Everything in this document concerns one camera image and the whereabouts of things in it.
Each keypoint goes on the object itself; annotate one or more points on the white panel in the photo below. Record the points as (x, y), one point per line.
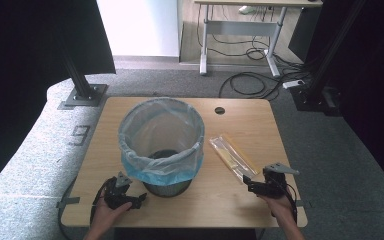
(140, 26)

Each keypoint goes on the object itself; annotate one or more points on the clear packet of wooden chopsticks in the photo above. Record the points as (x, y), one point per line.
(232, 156)

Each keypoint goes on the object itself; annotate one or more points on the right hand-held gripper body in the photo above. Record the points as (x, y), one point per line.
(275, 181)

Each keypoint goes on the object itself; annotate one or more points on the grey tape strip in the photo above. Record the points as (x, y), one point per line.
(68, 201)
(304, 203)

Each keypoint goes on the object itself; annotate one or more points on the person's left hand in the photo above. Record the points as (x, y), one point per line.
(108, 215)

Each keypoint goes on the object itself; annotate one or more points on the person's right hand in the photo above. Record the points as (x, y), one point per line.
(279, 206)

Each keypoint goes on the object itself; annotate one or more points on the white power strip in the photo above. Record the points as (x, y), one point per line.
(293, 84)

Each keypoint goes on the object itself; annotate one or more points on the black curtain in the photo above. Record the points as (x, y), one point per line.
(376, 83)
(30, 50)

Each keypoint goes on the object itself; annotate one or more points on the desk with white metal legs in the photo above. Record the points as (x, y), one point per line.
(240, 27)

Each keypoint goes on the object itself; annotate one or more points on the black mesh trash bin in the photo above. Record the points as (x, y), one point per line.
(167, 190)

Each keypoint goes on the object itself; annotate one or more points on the black metal stand with base plate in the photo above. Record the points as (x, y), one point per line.
(80, 87)

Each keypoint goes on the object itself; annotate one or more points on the dark round table grommet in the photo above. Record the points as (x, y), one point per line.
(219, 110)

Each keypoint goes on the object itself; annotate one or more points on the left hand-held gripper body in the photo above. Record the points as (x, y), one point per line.
(118, 195)

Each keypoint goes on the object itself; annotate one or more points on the trash bin with blue bag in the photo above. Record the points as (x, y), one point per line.
(161, 126)

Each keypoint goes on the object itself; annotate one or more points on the black metal stand with dark base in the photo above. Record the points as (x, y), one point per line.
(316, 90)

